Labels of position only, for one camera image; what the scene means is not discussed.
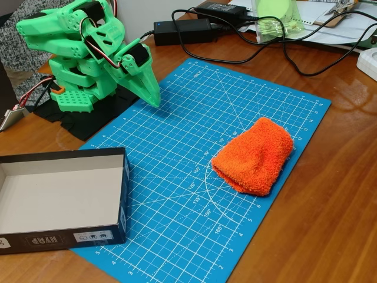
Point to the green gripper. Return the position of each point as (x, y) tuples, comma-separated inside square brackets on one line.
[(145, 77)]

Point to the orange fuzzy sock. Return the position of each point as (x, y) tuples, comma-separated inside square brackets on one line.
[(253, 159)]

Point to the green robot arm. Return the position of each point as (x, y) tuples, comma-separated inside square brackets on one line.
[(44, 32)]

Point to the white power strip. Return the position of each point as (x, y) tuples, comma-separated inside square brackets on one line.
[(368, 63)]

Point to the green plastic part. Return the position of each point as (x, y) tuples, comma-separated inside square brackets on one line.
[(371, 41)]

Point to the large black power adapter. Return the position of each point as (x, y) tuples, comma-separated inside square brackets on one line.
[(182, 32)]

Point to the orange plastic clip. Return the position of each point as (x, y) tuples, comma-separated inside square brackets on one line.
[(56, 90)]

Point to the blue cutting mat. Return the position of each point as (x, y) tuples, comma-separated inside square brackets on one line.
[(182, 165)]

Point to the slim black power adapter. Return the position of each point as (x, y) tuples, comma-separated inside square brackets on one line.
[(221, 9)]

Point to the person in grey knit sweater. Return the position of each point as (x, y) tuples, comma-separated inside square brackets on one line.
[(17, 53)]

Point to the silver metal device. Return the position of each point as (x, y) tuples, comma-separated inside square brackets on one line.
[(11, 118)]

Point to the black cardboard box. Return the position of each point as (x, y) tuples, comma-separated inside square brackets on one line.
[(59, 194)]

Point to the green transparent plastic bag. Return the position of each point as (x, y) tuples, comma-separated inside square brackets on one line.
[(277, 26)]

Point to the white paper sheets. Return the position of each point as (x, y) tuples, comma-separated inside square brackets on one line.
[(332, 32)]

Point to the brown cardboard with metal clip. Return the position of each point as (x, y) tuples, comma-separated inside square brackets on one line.
[(335, 17)]

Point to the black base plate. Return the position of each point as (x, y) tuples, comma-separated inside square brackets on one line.
[(88, 121)]

